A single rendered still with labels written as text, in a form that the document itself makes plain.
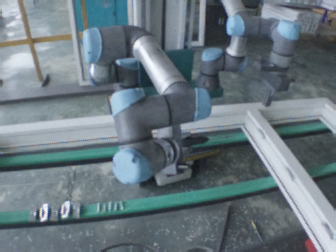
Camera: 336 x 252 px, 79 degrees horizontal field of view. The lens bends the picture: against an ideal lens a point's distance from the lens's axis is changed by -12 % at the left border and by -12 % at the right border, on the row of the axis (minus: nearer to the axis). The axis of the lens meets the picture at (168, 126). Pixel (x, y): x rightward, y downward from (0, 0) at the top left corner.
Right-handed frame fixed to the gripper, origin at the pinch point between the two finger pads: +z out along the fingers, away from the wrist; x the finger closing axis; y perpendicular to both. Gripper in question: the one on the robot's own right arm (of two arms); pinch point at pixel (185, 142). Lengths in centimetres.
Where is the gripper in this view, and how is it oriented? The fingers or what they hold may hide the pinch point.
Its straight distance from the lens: 72.4
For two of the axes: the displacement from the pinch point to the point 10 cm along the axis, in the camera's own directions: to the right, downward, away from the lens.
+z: 4.5, -1.1, 8.9
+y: 8.9, -0.4, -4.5
